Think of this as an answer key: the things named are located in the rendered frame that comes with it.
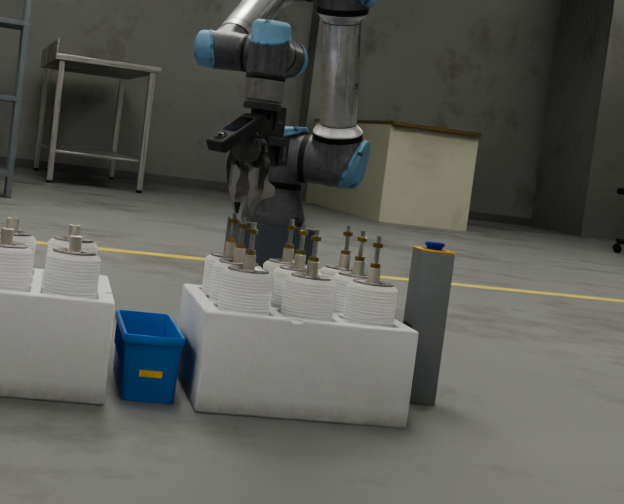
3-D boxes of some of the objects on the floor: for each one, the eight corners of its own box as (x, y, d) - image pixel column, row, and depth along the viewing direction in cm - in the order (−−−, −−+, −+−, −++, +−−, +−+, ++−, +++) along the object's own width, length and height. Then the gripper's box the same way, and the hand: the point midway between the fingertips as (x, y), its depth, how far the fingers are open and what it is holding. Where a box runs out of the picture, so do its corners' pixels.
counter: (378, 209, 1231) (388, 128, 1225) (468, 232, 1007) (482, 133, 1001) (304, 201, 1211) (315, 118, 1205) (380, 222, 987) (394, 121, 980)
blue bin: (108, 367, 251) (115, 308, 250) (163, 372, 254) (170, 314, 253) (116, 400, 222) (124, 333, 221) (178, 405, 224) (186, 339, 223)
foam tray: (-102, 345, 247) (-93, 255, 245) (98, 363, 255) (107, 275, 253) (-133, 386, 209) (-122, 279, 207) (103, 405, 217) (115, 303, 215)
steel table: (116, 179, 1162) (129, 63, 1153) (146, 194, 961) (163, 53, 953) (29, 169, 1140) (42, 50, 1131) (41, 182, 940) (57, 38, 931)
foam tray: (172, 369, 258) (183, 283, 257) (355, 384, 267) (365, 301, 265) (194, 412, 220) (207, 311, 219) (406, 429, 229) (419, 332, 227)
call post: (392, 395, 260) (412, 247, 258) (424, 398, 262) (444, 250, 259) (402, 403, 253) (422, 250, 251) (435, 405, 255) (455, 254, 252)
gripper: (301, 108, 238) (287, 219, 239) (259, 103, 245) (246, 212, 246) (271, 102, 231) (257, 217, 233) (228, 98, 238) (215, 210, 240)
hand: (242, 207), depth 237 cm, fingers open, 3 cm apart
